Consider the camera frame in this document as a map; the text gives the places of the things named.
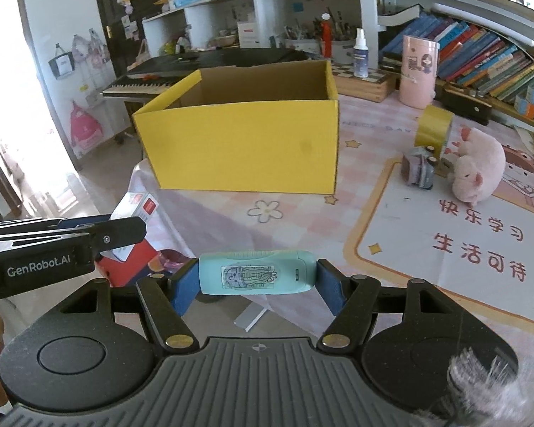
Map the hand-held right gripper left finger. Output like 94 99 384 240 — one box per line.
58 260 201 353

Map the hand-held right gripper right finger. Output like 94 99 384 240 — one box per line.
316 259 464 351

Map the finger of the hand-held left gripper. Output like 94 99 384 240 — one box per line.
0 214 116 236
0 217 147 254

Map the mint green plastic device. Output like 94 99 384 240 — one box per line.
198 250 316 296

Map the yellow cardboard box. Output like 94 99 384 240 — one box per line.
132 60 340 195

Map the yellow tape roll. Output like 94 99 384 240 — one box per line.
416 106 455 156

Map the pink backpack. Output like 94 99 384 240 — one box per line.
69 100 103 152

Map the grey purple toy truck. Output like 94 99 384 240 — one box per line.
402 144 437 190

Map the white hanging tote bag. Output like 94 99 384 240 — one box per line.
49 42 74 76

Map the pink white hanging bag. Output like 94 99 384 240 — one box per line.
71 29 110 69

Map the grey fluffy sleeve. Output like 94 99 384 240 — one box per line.
447 349 530 427

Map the black piano keyboard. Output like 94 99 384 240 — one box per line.
102 49 312 99

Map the pink plush pig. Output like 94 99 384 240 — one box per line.
451 127 507 203

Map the wooden chessboard box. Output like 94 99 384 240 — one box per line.
329 61 401 102

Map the dark door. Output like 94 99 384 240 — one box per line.
91 0 170 69

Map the black and tan case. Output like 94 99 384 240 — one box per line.
440 82 492 121

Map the white spray bottle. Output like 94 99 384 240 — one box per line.
351 28 370 78

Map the pink cartoon cylinder humidifier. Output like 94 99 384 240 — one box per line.
399 35 440 108

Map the white pen holder with pens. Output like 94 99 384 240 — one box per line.
285 11 357 65

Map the red bottle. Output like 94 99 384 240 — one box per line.
321 13 332 58

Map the white shelf unit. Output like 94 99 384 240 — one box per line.
142 0 361 60

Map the row of books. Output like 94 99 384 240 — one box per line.
380 11 534 107

